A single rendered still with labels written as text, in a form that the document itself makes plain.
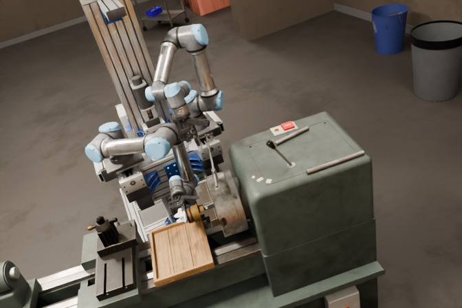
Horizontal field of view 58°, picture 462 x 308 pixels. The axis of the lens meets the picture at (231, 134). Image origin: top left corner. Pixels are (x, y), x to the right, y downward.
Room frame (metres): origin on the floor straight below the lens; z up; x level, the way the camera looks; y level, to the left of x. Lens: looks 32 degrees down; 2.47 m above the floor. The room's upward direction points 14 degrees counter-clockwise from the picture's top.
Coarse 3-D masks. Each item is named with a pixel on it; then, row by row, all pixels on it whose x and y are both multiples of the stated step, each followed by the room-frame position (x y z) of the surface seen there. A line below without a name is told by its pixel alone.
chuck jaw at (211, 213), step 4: (212, 208) 1.54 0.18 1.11; (200, 212) 1.53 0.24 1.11; (204, 212) 1.52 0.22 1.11; (208, 212) 1.52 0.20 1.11; (212, 212) 1.51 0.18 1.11; (216, 212) 1.50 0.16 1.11; (204, 216) 1.51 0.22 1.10; (208, 216) 1.49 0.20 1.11; (212, 216) 1.48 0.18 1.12; (216, 216) 1.47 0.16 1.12; (204, 220) 1.51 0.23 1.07; (208, 220) 1.48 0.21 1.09; (212, 220) 1.45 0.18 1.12; (216, 220) 1.45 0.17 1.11; (220, 220) 1.43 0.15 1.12; (224, 220) 1.44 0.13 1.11; (212, 224) 1.44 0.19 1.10; (216, 224) 1.44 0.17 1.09; (220, 224) 1.44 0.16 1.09; (224, 224) 1.43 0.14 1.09
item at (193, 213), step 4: (196, 204) 1.58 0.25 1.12; (188, 208) 1.58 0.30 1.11; (192, 208) 1.56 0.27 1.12; (196, 208) 1.56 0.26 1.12; (200, 208) 1.56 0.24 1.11; (188, 212) 1.55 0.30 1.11; (192, 212) 1.54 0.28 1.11; (196, 212) 1.54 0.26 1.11; (188, 216) 1.53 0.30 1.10; (192, 216) 1.53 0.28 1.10; (196, 216) 1.53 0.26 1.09; (200, 216) 1.53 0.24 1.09; (188, 220) 1.53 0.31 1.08; (192, 220) 1.53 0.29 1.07; (196, 220) 1.53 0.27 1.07; (200, 220) 1.53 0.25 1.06
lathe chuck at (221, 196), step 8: (208, 176) 1.65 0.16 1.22; (224, 176) 1.60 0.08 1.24; (208, 184) 1.57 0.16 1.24; (224, 184) 1.54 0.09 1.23; (216, 192) 1.51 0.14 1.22; (224, 192) 1.50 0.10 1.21; (216, 200) 1.48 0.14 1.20; (224, 200) 1.48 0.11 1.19; (232, 200) 1.47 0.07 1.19; (216, 208) 1.46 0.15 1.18; (224, 208) 1.45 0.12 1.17; (232, 208) 1.45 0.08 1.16; (224, 216) 1.44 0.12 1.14; (232, 216) 1.44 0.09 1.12; (232, 224) 1.43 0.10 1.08; (240, 224) 1.43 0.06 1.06; (224, 232) 1.43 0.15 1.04; (232, 232) 1.44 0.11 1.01
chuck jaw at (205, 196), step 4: (200, 184) 1.64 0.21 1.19; (204, 184) 1.64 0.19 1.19; (204, 188) 1.63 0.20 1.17; (208, 188) 1.62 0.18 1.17; (200, 192) 1.62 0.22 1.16; (204, 192) 1.61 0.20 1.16; (208, 192) 1.61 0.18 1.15; (200, 196) 1.60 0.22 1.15; (204, 196) 1.60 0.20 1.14; (208, 196) 1.60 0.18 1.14; (196, 200) 1.59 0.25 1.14; (200, 200) 1.59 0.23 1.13; (204, 200) 1.59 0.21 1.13; (208, 200) 1.59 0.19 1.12; (212, 200) 1.59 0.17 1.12; (200, 204) 1.58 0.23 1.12
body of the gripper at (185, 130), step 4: (184, 116) 1.71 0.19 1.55; (188, 116) 1.72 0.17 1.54; (176, 120) 1.72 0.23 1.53; (180, 120) 1.73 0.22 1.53; (184, 120) 1.73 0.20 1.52; (176, 124) 1.73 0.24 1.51; (180, 124) 1.72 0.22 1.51; (184, 124) 1.72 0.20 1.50; (188, 124) 1.71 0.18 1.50; (192, 124) 1.71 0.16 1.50; (180, 128) 1.71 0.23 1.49; (184, 128) 1.71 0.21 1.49; (188, 128) 1.69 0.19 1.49; (192, 128) 1.69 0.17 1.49; (180, 132) 1.69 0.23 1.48; (184, 132) 1.69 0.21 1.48; (188, 132) 1.69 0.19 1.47; (196, 132) 1.70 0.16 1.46; (180, 136) 1.69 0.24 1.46; (184, 136) 1.69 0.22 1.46; (188, 136) 1.69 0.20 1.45; (192, 136) 1.69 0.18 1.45; (184, 140) 1.68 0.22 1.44
